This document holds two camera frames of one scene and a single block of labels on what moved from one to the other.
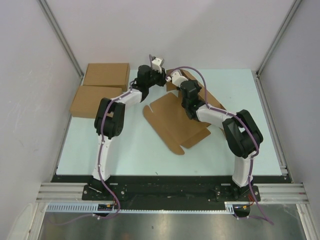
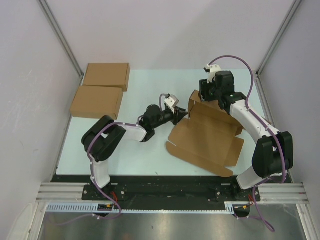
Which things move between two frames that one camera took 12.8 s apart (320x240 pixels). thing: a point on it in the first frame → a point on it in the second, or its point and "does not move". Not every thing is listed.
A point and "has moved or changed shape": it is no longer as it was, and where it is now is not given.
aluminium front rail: x=72 y=192 does not move
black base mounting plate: x=119 y=187 does not move
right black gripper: x=195 y=84 → x=203 y=87
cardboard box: x=115 y=75 does not move
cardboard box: x=87 y=99 does not move
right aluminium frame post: x=291 y=13 does not move
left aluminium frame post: x=61 y=36 does not move
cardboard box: x=168 y=120 has moved or changed shape
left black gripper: x=162 y=77 → x=179 y=114
